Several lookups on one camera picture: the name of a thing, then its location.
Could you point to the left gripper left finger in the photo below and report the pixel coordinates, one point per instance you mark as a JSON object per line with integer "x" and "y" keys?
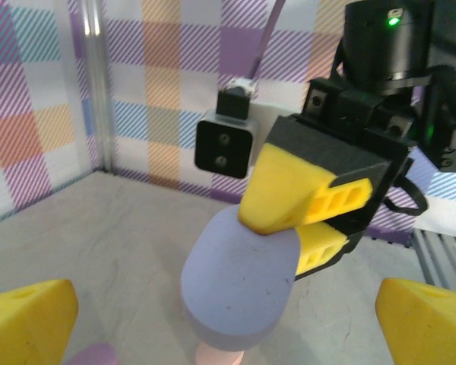
{"x": 26, "y": 323}

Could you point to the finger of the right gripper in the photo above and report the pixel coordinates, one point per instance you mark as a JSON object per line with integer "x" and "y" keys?
{"x": 289, "y": 182}
{"x": 319, "y": 247}

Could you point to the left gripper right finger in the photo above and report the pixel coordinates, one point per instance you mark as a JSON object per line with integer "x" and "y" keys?
{"x": 429, "y": 327}

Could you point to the orchid earbud charging case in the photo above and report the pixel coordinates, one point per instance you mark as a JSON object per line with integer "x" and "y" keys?
{"x": 95, "y": 355}

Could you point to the lavender earbud charging case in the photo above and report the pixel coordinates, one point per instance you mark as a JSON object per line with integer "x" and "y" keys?
{"x": 232, "y": 289}

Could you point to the pink earbud charging case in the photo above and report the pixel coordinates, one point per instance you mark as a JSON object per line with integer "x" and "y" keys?
{"x": 220, "y": 357}

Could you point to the aluminium side rail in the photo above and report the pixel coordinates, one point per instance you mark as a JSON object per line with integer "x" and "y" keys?
{"x": 444, "y": 258}

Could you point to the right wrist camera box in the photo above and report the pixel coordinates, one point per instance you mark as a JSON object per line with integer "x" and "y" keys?
{"x": 224, "y": 144}

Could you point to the aluminium frame post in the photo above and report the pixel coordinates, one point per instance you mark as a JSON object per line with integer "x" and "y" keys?
{"x": 99, "y": 76}

